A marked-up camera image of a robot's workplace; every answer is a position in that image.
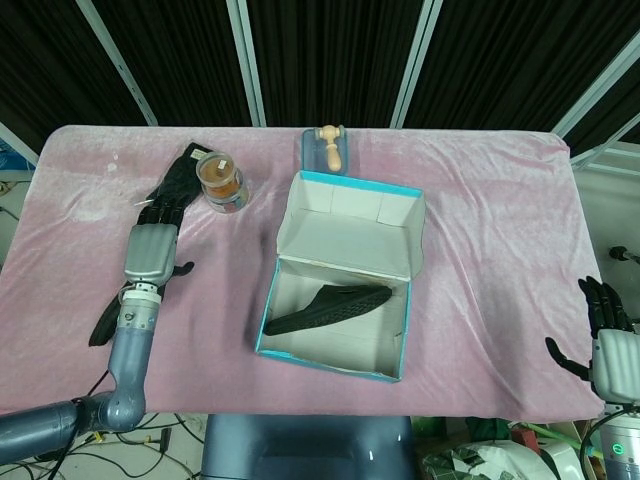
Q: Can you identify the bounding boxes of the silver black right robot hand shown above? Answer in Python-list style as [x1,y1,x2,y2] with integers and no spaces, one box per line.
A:
[544,276,640,401]

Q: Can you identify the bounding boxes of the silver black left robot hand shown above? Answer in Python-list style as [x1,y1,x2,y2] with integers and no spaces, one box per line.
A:
[122,196,195,289]

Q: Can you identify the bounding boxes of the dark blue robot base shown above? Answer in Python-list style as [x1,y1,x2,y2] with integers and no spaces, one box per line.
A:
[201,413,419,480]

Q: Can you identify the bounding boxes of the teal cardboard shoe box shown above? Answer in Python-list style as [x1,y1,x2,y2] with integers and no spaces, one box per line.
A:
[254,169,426,385]

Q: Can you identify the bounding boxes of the black fabric in plastic bag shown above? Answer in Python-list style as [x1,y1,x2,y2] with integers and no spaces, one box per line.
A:
[143,142,212,222]

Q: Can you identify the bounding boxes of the clear jar with coloured clips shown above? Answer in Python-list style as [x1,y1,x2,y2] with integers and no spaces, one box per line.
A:
[204,169,252,216]

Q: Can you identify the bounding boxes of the black stand knob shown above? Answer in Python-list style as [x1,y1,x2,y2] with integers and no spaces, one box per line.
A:
[608,245,640,265]

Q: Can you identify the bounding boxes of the clear jar with orange rolls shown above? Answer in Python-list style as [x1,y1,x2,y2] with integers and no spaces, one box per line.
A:
[195,151,244,199]

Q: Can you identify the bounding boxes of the white plastic device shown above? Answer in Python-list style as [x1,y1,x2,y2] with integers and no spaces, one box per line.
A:
[541,439,584,480]

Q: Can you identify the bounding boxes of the green and white packaging pile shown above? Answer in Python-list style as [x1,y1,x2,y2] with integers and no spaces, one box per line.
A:
[418,416,551,480]

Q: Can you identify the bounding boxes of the blue plastic tray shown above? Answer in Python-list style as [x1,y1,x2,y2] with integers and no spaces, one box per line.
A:
[301,127,350,177]

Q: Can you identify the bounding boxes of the pink velvet tablecloth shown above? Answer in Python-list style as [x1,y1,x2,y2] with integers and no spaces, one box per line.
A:
[0,124,604,419]

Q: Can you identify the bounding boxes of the small wooden mallet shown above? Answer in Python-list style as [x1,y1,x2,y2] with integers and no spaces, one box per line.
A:
[318,124,347,172]

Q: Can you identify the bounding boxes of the black curtain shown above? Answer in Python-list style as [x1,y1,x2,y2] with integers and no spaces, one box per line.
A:
[0,0,640,156]

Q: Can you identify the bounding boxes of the black floor cables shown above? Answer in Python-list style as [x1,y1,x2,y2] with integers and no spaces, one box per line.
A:
[0,412,204,480]

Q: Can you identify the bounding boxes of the white metal frame post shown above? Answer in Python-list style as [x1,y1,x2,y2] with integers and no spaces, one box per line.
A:
[75,0,160,127]
[388,0,444,129]
[551,32,640,139]
[224,0,269,127]

